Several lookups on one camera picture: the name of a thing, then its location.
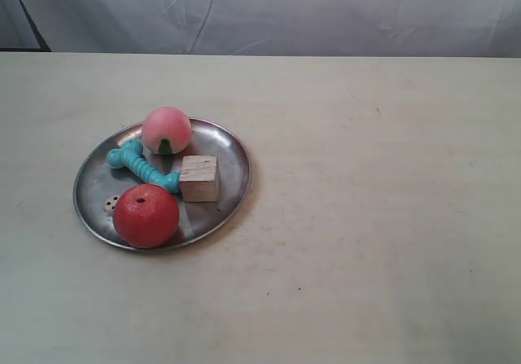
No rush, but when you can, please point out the white backdrop cloth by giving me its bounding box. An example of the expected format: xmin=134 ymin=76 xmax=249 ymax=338
xmin=1 ymin=0 xmax=520 ymax=57

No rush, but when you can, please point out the pink toy peach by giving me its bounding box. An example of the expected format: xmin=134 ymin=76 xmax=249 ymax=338
xmin=141 ymin=107 xmax=192 ymax=155

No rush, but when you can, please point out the red toy apple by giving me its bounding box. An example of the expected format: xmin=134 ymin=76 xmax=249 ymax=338
xmin=112 ymin=183 xmax=180 ymax=249

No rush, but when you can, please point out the small white die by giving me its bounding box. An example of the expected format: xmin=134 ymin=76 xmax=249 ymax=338
xmin=103 ymin=195 xmax=120 ymax=217

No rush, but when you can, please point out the round metal plate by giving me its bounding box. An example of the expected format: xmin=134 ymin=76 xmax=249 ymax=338
xmin=73 ymin=117 xmax=253 ymax=251

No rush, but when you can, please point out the wooden cube block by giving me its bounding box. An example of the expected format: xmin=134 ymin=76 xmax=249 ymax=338
xmin=179 ymin=156 xmax=221 ymax=203

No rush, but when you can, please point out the turquoise rubber bone toy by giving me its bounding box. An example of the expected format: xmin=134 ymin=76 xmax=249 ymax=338
xmin=106 ymin=139 xmax=180 ymax=194

